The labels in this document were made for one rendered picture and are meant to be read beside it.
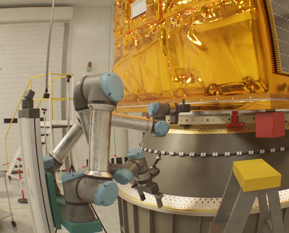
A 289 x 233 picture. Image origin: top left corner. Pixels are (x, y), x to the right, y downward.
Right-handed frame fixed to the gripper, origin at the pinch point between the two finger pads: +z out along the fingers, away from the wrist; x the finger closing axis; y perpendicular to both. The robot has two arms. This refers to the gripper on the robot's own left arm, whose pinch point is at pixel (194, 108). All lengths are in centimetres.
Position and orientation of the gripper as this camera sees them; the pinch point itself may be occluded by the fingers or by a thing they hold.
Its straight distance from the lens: 206.5
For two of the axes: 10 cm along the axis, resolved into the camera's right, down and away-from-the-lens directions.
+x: -4.7, 0.1, 8.8
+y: -0.3, -10.0, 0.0
